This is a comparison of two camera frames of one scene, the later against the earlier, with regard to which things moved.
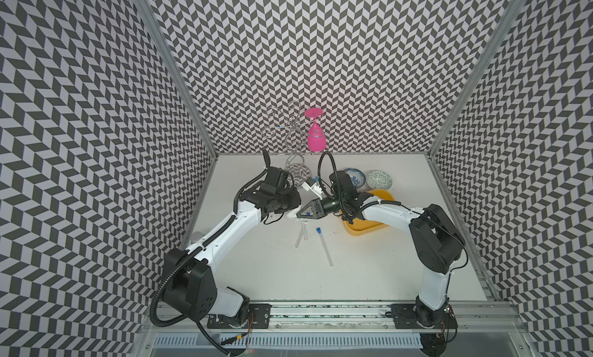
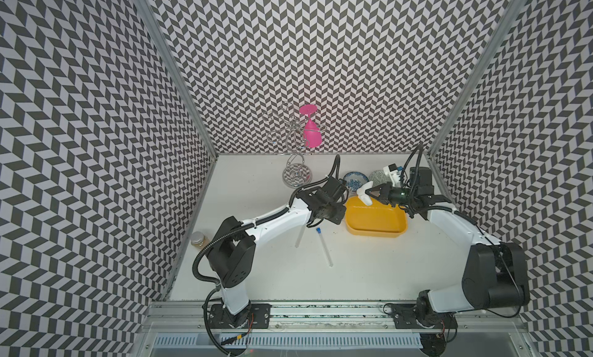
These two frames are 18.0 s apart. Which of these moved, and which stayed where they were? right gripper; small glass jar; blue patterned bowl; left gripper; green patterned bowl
Moved: right gripper; left gripper
Stayed: small glass jar; blue patterned bowl; green patterned bowl
